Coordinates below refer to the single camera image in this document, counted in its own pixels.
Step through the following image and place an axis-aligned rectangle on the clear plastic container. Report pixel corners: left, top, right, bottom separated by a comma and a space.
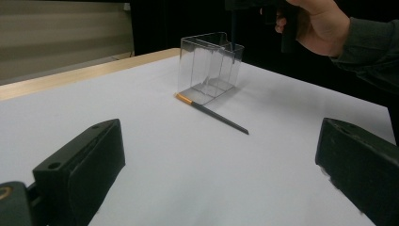
177, 31, 246, 106

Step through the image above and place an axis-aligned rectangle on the white table cover sheet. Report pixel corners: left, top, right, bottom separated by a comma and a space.
0, 56, 397, 226

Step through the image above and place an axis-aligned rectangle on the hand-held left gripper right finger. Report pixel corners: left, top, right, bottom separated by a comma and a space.
314, 117, 399, 226

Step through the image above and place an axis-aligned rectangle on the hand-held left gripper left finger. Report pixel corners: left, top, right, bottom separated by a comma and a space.
32, 118, 126, 226

